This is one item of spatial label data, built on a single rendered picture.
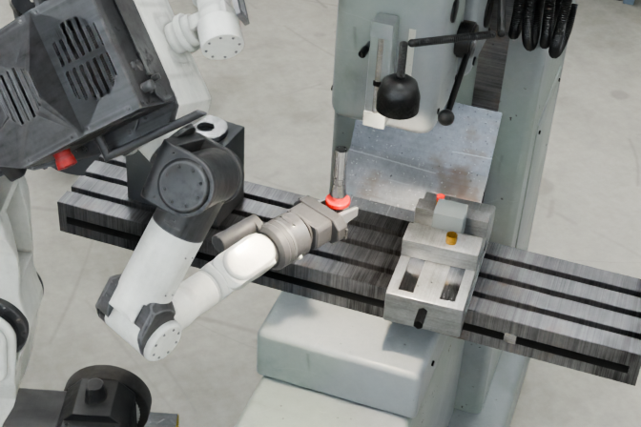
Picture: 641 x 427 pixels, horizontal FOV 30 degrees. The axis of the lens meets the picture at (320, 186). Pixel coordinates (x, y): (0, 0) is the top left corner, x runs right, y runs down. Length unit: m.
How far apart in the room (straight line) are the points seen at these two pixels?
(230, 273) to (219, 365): 1.53
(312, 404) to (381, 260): 0.32
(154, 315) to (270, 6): 3.67
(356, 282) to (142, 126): 0.72
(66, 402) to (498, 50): 1.20
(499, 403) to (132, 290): 1.57
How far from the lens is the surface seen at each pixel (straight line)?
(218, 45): 1.84
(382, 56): 2.08
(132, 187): 2.57
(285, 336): 2.38
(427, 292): 2.28
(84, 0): 1.74
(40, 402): 2.72
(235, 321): 3.72
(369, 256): 2.45
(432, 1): 2.05
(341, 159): 2.21
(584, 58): 5.31
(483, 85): 2.63
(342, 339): 2.38
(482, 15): 2.32
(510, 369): 3.37
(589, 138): 4.76
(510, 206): 2.79
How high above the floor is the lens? 2.50
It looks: 36 degrees down
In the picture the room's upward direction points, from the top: 4 degrees clockwise
